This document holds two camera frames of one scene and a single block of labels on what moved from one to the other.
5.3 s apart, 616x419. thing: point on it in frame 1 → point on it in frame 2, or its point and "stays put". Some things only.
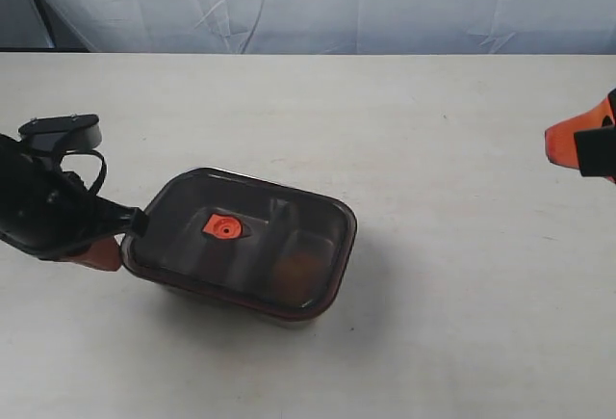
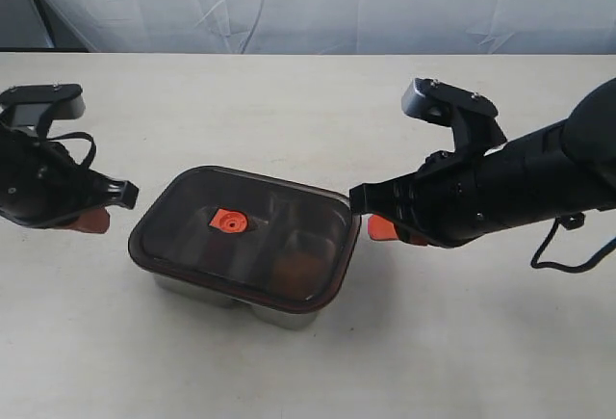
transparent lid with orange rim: [277, 249] stays put
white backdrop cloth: [332, 5] stays put
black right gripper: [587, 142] → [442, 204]
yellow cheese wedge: [298, 274] stays put
